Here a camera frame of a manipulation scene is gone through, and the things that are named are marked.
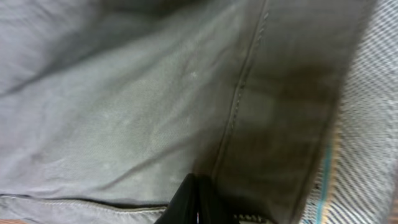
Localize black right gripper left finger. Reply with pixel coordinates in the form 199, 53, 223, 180
155, 174, 198, 224

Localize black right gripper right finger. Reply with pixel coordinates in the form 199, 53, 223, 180
197, 175, 239, 224

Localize grey shorts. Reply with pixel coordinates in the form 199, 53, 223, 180
1, 0, 397, 223

